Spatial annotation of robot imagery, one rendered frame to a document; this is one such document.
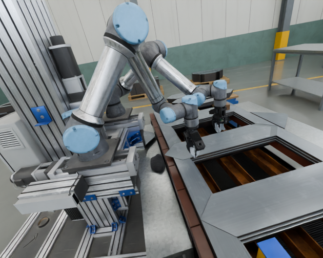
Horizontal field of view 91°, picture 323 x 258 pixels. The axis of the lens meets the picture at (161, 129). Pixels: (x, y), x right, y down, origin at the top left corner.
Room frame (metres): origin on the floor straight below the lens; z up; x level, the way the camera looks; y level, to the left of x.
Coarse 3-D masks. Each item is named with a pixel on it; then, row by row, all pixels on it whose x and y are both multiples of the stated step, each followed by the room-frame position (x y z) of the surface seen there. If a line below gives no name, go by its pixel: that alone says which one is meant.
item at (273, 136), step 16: (176, 128) 1.16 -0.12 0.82; (272, 128) 0.86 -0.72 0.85; (240, 144) 0.76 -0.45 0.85; (256, 144) 0.76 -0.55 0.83; (288, 144) 0.70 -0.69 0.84; (192, 160) 0.72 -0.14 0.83; (320, 160) 0.53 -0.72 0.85; (288, 224) 0.30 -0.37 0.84; (304, 224) 0.30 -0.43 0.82; (208, 240) 0.30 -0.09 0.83; (240, 240) 0.28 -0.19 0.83; (256, 240) 0.28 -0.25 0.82
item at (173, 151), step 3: (174, 144) 0.89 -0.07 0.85; (171, 147) 0.86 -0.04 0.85; (174, 147) 0.85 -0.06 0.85; (168, 150) 0.83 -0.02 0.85; (171, 150) 0.83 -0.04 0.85; (174, 150) 0.82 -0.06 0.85; (177, 150) 0.82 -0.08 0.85; (171, 153) 0.80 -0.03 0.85; (174, 153) 0.79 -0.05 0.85; (177, 153) 0.79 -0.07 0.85; (171, 156) 0.77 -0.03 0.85; (174, 156) 0.76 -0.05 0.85; (177, 156) 0.76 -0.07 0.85; (180, 156) 0.75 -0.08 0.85; (180, 159) 0.73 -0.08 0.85
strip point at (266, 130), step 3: (255, 126) 0.92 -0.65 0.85; (258, 126) 0.92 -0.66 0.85; (261, 126) 0.91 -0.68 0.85; (264, 126) 0.90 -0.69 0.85; (267, 126) 0.90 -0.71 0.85; (258, 129) 0.89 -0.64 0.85; (261, 129) 0.88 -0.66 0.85; (264, 129) 0.87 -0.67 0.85; (267, 129) 0.87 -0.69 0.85; (270, 129) 0.86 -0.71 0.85; (264, 132) 0.84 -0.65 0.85; (267, 132) 0.83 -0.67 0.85; (270, 132) 0.83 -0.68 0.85
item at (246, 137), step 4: (236, 128) 0.94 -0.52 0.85; (240, 128) 0.93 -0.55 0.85; (232, 132) 0.91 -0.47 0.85; (236, 132) 0.90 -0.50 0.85; (240, 132) 0.89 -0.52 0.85; (244, 132) 0.88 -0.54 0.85; (240, 136) 0.84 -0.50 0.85; (244, 136) 0.84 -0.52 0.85; (248, 136) 0.83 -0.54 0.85; (252, 136) 0.82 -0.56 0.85; (244, 140) 0.79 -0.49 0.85; (248, 140) 0.79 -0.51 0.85; (252, 140) 0.78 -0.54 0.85
